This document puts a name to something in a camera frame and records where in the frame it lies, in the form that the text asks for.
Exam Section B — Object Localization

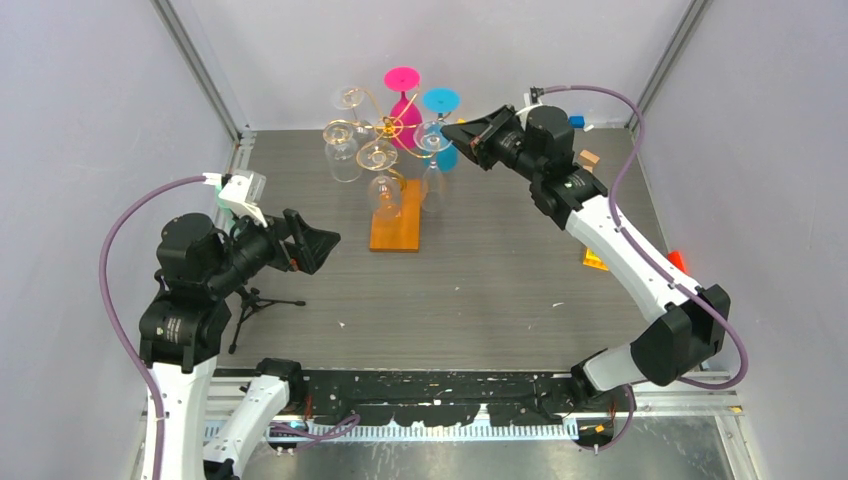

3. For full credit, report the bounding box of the small black tripod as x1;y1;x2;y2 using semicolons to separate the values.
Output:
228;287;307;355

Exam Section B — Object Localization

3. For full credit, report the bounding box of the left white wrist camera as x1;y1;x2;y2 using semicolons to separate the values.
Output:
203;170;268;227

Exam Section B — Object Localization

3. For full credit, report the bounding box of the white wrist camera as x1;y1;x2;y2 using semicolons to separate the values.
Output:
203;170;268;227
516;86;544;125

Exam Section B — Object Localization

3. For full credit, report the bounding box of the blue wine glass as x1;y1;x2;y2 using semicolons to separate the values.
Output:
416;87;461;173

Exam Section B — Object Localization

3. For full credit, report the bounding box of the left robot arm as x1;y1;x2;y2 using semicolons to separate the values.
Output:
139;209;341;479

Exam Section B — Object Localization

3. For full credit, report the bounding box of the red toy block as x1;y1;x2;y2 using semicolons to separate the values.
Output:
667;250;688;274

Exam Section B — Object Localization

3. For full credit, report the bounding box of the wooden toy block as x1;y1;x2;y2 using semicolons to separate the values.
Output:
579;150;600;172

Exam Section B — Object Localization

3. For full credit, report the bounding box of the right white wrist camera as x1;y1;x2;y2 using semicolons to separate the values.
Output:
516;86;544;125

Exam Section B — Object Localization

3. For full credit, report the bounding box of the colourful toy brick building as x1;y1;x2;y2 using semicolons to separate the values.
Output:
582;247;609;271

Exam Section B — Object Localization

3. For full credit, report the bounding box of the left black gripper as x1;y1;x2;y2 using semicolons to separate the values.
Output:
208;198;340;292

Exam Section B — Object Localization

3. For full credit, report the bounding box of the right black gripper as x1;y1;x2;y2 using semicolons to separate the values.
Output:
440;105;543;183

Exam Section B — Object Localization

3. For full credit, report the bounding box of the orange wooden rack base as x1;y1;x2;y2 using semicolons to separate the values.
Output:
369;179;422;253

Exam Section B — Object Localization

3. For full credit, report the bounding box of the gold wire wine glass rack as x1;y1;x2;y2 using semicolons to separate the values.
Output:
336;87;430;191

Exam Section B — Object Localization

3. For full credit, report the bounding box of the mint green cup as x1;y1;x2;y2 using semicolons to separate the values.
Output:
215;186;233;225

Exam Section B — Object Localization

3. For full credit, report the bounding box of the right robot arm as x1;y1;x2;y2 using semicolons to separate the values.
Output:
440;105;730;411

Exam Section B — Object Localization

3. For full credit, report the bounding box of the pink wine glass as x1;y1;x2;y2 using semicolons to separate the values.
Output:
384;66;422;150

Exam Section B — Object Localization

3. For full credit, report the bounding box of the clear ribbed wine glass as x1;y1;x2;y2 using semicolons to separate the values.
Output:
356;140;402;220

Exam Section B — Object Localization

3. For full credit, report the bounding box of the clear flute glass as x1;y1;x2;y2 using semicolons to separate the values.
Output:
413;119;452;213

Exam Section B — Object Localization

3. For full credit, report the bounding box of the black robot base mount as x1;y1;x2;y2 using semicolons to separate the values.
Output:
260;369;636;453

